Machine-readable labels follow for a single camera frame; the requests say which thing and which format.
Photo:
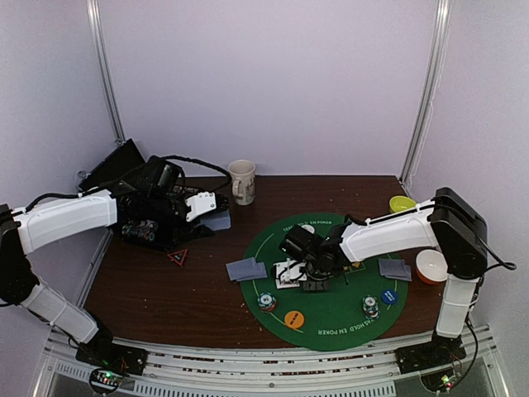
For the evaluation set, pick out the left aluminium frame post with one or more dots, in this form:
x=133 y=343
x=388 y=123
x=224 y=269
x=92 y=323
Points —
x=95 y=22

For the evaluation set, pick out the aluminium front rail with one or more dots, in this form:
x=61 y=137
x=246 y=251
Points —
x=368 y=370

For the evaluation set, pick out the king of diamonds card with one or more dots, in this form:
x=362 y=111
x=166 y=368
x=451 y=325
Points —
x=286 y=276

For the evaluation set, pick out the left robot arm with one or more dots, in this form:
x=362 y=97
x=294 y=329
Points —
x=49 y=218

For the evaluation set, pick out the black poker chip case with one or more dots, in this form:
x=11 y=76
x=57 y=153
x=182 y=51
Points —
x=117 y=169

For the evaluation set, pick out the right aluminium frame post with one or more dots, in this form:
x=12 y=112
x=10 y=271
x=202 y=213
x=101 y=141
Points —
x=432 y=80

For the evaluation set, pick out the yellow-green plastic bowl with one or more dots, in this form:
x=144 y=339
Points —
x=400 y=203

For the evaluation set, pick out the red black triangle button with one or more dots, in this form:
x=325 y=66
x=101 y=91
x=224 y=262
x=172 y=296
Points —
x=178 y=257

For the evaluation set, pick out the aluminium frame post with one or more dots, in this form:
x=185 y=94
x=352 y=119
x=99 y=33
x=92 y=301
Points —
x=95 y=22
x=432 y=80

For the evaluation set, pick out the orange big blind button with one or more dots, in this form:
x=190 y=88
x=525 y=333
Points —
x=294 y=319

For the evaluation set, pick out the single blue playing card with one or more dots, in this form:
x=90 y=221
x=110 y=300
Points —
x=259 y=272

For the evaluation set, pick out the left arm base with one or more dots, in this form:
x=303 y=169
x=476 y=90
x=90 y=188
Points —
x=105 y=353

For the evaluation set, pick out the round green poker mat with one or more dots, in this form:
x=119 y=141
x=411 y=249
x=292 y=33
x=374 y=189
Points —
x=334 y=319

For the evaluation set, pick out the blue small blind button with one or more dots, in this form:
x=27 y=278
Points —
x=389 y=296

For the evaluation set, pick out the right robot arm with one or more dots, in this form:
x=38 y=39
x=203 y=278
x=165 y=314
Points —
x=445 y=222

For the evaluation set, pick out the poker chip stack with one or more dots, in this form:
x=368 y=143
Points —
x=267 y=302
x=370 y=307

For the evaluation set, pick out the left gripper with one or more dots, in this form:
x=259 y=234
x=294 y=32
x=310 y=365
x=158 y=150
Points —
x=191 y=231

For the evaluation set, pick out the white orange bowl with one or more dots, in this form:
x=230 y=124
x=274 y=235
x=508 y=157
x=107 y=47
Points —
x=431 y=267

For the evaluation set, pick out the white dealer button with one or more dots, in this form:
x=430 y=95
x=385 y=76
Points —
x=308 y=228

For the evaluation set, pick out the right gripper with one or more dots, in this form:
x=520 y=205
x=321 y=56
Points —
x=315 y=279

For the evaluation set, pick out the beige ceramic mug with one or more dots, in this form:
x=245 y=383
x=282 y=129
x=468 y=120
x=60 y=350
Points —
x=242 y=174

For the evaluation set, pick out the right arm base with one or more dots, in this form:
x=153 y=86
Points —
x=438 y=351

